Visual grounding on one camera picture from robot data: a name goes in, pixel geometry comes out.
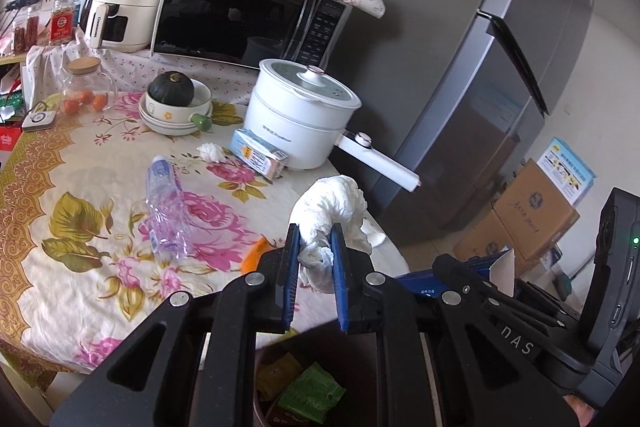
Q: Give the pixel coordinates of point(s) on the white electric cooking pot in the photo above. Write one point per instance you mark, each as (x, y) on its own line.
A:
(295, 127)

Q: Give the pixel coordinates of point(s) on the black microwave oven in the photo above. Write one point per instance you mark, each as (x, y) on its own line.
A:
(235, 12)

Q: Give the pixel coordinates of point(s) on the small white tissue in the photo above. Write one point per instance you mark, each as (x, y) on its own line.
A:
(212, 152)

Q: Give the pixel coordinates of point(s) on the red label spice jar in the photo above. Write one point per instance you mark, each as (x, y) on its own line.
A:
(62, 24)

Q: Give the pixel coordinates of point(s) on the red carton box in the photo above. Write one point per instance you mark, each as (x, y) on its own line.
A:
(7, 139)

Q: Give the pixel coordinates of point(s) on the black power strip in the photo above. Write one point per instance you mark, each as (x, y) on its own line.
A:
(20, 2)

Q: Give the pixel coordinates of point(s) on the white air fryer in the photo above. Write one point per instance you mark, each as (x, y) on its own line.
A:
(125, 2)

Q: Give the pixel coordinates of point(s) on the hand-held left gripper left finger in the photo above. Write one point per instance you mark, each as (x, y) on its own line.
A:
(290, 277)

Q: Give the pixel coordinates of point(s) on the orange wrapper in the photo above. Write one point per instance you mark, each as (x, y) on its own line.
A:
(255, 257)

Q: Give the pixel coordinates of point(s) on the blue white printed box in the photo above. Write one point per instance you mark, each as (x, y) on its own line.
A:
(570, 167)

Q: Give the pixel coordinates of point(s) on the small red tomato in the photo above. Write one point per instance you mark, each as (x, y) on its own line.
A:
(70, 106)
(100, 102)
(86, 97)

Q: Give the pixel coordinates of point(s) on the floral tablecloth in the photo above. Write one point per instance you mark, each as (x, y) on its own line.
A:
(100, 227)

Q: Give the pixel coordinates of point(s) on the clear plastic bottle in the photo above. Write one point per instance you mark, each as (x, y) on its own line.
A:
(167, 207)

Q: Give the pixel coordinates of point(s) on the green packet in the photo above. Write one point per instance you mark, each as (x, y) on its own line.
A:
(312, 394)

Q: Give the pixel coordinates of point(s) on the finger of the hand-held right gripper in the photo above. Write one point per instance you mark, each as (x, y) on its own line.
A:
(452, 269)
(540, 294)

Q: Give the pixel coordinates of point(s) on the dark brown trash bin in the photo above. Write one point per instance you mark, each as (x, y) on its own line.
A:
(355, 357)

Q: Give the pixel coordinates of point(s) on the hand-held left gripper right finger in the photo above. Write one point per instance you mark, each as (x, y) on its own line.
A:
(340, 277)

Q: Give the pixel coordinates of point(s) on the yellow packet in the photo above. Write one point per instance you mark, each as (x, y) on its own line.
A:
(277, 374)

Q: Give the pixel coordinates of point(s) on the chili jar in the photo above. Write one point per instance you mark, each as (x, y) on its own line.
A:
(31, 27)
(17, 39)

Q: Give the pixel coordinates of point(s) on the white square timer device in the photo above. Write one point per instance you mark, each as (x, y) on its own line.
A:
(39, 121)

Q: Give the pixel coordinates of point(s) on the white flower-print bowl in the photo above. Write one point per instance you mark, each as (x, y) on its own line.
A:
(200, 94)

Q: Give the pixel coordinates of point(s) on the glass jar with bamboo lid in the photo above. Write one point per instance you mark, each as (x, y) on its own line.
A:
(87, 79)

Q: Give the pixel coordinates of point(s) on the small white blue carton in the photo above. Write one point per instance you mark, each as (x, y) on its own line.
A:
(257, 152)

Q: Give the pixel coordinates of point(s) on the blue carton box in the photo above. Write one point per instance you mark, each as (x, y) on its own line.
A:
(504, 274)

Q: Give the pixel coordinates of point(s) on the large white tissue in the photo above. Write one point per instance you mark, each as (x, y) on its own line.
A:
(325, 202)

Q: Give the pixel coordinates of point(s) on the grey refrigerator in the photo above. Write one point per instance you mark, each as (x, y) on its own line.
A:
(475, 82)

